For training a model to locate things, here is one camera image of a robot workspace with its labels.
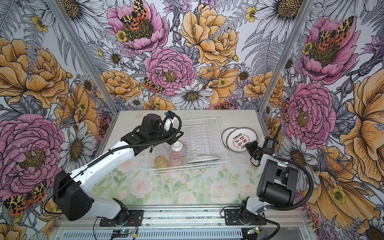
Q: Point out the white wire dish rack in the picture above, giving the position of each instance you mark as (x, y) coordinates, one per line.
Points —
(201, 137)

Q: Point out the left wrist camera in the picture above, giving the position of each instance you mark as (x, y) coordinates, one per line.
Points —
(170, 115)

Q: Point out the aluminium front rail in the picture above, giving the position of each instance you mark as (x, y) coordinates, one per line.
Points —
(181, 217)

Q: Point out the aluminium corner frame post right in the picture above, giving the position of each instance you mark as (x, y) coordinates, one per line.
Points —
(291, 40)

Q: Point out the aluminium corner frame post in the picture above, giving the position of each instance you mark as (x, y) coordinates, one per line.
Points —
(291, 40)
(69, 30)

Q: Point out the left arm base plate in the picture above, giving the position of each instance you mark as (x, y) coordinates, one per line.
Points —
(126, 218)

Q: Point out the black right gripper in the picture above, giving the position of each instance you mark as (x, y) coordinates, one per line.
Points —
(250, 147)

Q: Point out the pink glass cup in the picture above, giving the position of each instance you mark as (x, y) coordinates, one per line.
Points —
(176, 160)

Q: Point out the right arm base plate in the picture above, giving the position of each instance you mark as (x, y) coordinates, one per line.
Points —
(234, 217)

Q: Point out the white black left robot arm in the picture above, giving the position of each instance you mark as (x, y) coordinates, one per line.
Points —
(72, 191)

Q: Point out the aluminium corner frame post left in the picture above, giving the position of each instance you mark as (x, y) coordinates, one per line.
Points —
(69, 30)

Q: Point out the clear glass cup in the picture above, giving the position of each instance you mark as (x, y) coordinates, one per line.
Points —
(178, 147)

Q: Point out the green circuit board right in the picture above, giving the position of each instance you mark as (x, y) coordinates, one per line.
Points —
(254, 230)

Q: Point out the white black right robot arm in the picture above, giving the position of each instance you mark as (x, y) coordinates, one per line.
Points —
(276, 187)

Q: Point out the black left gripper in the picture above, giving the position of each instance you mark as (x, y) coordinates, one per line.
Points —
(172, 133)

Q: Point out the white plate red characters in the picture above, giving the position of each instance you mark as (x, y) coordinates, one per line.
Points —
(239, 138)

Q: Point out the white plate green band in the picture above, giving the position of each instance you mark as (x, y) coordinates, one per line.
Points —
(201, 159)

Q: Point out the green circuit board left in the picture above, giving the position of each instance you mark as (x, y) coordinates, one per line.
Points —
(123, 234)

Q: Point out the yellow glass cup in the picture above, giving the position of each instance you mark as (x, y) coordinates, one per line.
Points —
(161, 163)

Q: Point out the green circuit board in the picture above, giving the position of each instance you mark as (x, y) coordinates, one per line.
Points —
(123, 234)
(254, 230)

